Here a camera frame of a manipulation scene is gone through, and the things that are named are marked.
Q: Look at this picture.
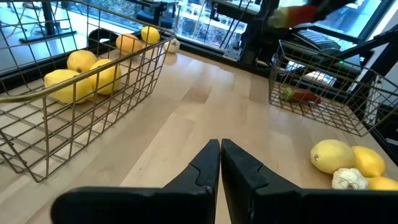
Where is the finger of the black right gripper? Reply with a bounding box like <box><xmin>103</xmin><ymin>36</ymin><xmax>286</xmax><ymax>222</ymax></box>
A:
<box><xmin>312</xmin><ymin>0</ymin><xmax>358</xmax><ymax>22</ymax></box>

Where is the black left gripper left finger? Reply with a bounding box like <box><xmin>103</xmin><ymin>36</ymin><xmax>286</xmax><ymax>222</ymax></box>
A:
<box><xmin>50</xmin><ymin>138</ymin><xmax>221</xmax><ymax>224</ymax></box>

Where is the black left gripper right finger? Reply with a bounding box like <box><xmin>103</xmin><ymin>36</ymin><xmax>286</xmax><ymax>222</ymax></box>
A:
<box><xmin>220</xmin><ymin>138</ymin><xmax>398</xmax><ymax>224</ymax></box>

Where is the red chili pepper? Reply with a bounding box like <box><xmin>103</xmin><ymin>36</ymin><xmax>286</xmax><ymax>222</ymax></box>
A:
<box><xmin>280</xmin><ymin>86</ymin><xmax>322</xmax><ymax>106</ymax></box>
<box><xmin>267</xmin><ymin>4</ymin><xmax>321</xmax><ymax>29</ymax></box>

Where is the pale yellow lemon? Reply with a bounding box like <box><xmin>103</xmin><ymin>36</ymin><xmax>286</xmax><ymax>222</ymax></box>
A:
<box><xmin>310</xmin><ymin>139</ymin><xmax>357</xmax><ymax>175</ymax></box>

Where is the white garlic bulb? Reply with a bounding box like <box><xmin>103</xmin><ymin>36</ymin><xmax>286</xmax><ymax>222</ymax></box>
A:
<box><xmin>164</xmin><ymin>38</ymin><xmax>181</xmax><ymax>54</ymax></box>
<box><xmin>331</xmin><ymin>167</ymin><xmax>370</xmax><ymax>190</ymax></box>

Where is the orange lemon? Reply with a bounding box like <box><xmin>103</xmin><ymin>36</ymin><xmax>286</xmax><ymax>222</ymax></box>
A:
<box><xmin>115</xmin><ymin>33</ymin><xmax>144</xmax><ymax>56</ymax></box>

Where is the gold wire basket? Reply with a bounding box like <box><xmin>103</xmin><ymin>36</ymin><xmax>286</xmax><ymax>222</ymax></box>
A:
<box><xmin>268</xmin><ymin>39</ymin><xmax>398</xmax><ymax>138</ymax></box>
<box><xmin>0</xmin><ymin>0</ymin><xmax>177</xmax><ymax>184</ymax></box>

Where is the black laptop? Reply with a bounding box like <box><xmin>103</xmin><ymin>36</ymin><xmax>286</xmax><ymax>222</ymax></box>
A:
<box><xmin>292</xmin><ymin>26</ymin><xmax>374</xmax><ymax>68</ymax></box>

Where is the black clamp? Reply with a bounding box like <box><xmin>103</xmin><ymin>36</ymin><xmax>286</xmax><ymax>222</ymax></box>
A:
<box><xmin>88</xmin><ymin>27</ymin><xmax>118</xmax><ymax>49</ymax></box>

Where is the black table foot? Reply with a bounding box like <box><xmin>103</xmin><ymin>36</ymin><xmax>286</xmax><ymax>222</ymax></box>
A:
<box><xmin>18</xmin><ymin>0</ymin><xmax>78</xmax><ymax>44</ymax></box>

